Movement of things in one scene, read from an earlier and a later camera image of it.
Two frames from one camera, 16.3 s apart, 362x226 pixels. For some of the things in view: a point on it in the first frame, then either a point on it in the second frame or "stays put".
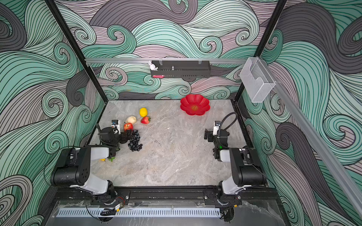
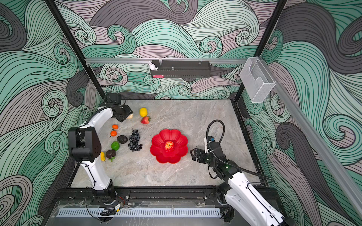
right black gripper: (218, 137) to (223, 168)
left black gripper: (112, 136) to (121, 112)
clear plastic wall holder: (256, 80) stays put
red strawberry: (145, 120) stays put
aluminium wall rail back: (103, 60) stays put
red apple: (128, 126) to (169, 145)
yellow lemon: (143, 112) stays put
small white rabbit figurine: (152, 66) stays put
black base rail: (76, 197) stays put
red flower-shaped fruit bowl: (194, 104) to (169, 146)
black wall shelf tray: (185, 69) stays put
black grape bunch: (133, 144) stays put
